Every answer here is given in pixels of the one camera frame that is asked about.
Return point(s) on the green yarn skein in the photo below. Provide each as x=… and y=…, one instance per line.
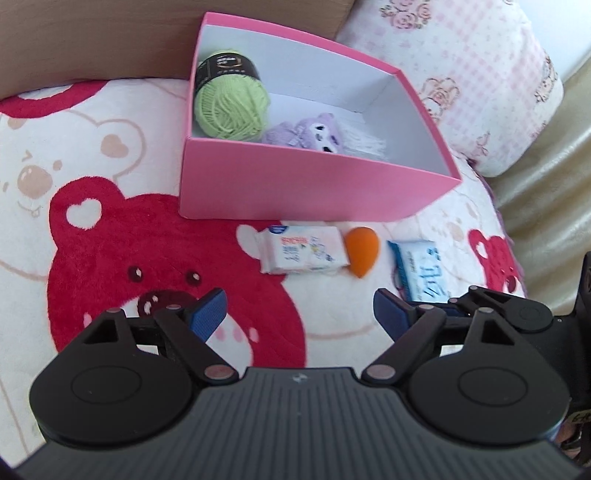
x=231, y=106

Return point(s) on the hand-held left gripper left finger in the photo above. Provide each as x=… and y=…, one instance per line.
x=210, y=312

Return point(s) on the orange makeup sponge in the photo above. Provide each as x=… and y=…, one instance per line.
x=362, y=249

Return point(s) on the brown embroidered cushion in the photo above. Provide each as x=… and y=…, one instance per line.
x=92, y=41

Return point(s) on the blue wet wipe pack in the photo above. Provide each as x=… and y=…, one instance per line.
x=425, y=272

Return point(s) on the white pink tissue pack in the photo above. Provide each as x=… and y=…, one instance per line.
x=300, y=249

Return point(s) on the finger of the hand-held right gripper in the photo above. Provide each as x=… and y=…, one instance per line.
x=494, y=297

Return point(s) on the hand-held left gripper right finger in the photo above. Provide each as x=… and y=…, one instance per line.
x=390, y=312

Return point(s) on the beige curtain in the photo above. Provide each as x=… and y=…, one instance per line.
x=554, y=184

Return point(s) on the clear plastic bag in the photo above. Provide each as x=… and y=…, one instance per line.
x=364, y=138

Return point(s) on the pink checked pillow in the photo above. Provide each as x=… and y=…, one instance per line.
x=485, y=69

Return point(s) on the bear printed blanket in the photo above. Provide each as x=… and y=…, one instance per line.
x=138, y=230

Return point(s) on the purple plush toy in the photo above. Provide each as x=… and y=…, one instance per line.
x=300, y=134

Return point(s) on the pink cardboard box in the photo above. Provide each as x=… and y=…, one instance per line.
x=300, y=184

